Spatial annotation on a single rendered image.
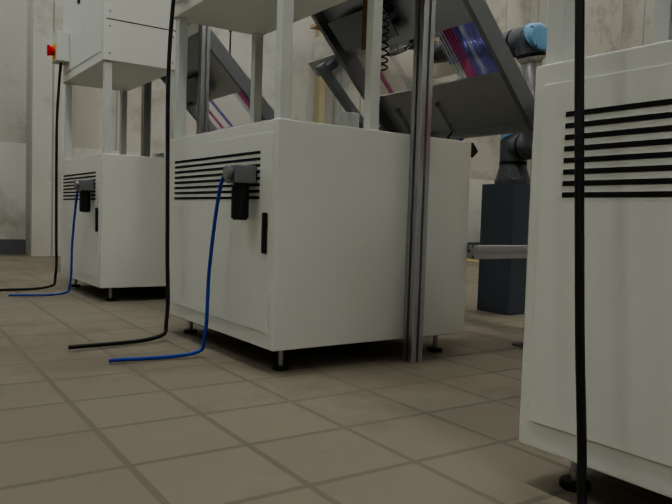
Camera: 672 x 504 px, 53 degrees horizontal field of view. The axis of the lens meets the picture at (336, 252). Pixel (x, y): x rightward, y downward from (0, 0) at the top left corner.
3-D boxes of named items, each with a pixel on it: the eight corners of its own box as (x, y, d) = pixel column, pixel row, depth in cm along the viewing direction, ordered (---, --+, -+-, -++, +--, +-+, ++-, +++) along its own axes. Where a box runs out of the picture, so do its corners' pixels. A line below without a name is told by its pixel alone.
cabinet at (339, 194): (330, 319, 259) (335, 155, 255) (463, 352, 201) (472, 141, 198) (165, 331, 222) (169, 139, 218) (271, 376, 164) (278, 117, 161)
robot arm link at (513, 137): (513, 163, 302) (514, 132, 301) (536, 162, 290) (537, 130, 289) (493, 161, 296) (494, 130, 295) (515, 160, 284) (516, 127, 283)
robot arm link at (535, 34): (535, 158, 292) (525, 28, 284) (562, 156, 279) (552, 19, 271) (514, 161, 286) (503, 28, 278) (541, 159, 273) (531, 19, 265)
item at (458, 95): (397, 139, 270) (402, 134, 271) (532, 123, 215) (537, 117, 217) (373, 99, 261) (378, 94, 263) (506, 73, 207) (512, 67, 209)
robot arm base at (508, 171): (510, 186, 305) (511, 163, 304) (537, 185, 292) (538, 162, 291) (486, 184, 296) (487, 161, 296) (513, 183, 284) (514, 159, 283)
